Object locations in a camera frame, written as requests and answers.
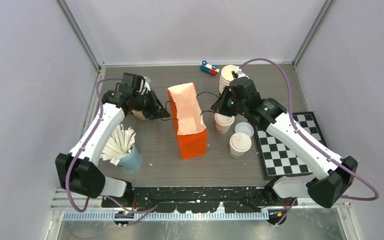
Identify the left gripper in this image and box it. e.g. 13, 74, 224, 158
133, 88, 170, 120

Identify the white paper coffee cup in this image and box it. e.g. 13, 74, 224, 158
215, 121, 233, 134

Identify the orange paper bag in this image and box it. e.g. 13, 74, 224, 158
167, 82, 208, 160

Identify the white plastic cup lid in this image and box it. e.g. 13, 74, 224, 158
214, 113, 235, 126

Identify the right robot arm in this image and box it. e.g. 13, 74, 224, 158
211, 77, 358, 208

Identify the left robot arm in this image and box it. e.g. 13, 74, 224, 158
55, 90, 170, 207

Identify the cardboard cup carrier tray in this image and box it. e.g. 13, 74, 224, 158
131, 110, 148, 121

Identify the stack of white paper cups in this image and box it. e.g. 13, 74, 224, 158
219, 65, 238, 94

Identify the red blue toy car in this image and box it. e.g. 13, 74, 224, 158
200, 60, 220, 76

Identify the crumpled white paper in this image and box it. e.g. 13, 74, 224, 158
100, 124, 136, 165

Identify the blue plastic cup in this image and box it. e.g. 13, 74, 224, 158
118, 144, 142, 172

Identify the black white checkerboard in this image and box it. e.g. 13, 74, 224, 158
253, 111, 327, 180

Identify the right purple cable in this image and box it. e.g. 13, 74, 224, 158
233, 57, 380, 226

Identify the purple cable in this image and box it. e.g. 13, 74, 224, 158
64, 77, 158, 226
233, 57, 380, 226

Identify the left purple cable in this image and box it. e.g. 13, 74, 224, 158
64, 77, 158, 226

